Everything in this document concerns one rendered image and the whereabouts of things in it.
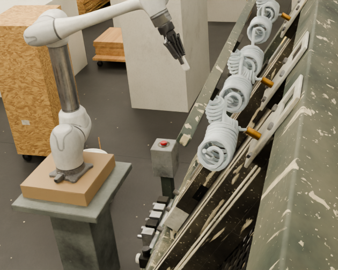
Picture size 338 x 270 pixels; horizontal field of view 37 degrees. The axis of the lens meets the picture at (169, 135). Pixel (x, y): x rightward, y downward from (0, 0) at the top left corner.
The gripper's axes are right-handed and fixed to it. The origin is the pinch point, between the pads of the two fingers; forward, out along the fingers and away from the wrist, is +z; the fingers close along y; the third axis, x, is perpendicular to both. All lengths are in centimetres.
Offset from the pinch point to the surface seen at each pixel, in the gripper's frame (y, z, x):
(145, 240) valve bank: -45, 64, 35
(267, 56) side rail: 14.6, 14.0, -32.9
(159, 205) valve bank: -24, 58, 36
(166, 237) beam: -56, 57, 11
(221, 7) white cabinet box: 455, 26, 201
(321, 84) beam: -108, -5, -97
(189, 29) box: 216, 10, 120
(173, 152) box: 4, 44, 35
